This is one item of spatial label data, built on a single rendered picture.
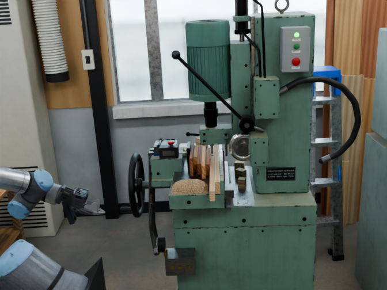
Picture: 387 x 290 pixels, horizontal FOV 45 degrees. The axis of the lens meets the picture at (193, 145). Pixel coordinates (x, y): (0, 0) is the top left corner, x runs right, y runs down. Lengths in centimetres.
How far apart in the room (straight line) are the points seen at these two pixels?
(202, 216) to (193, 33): 72
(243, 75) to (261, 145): 29
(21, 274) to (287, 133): 109
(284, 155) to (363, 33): 160
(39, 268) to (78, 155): 198
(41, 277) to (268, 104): 99
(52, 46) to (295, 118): 181
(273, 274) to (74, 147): 196
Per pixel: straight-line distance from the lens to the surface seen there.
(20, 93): 316
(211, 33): 180
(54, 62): 317
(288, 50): 175
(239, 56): 183
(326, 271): 295
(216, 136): 194
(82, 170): 355
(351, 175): 334
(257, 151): 180
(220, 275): 203
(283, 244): 197
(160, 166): 196
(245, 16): 185
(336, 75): 271
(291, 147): 190
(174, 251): 194
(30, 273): 161
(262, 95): 174
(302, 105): 186
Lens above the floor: 164
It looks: 19 degrees down
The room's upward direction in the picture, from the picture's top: 3 degrees counter-clockwise
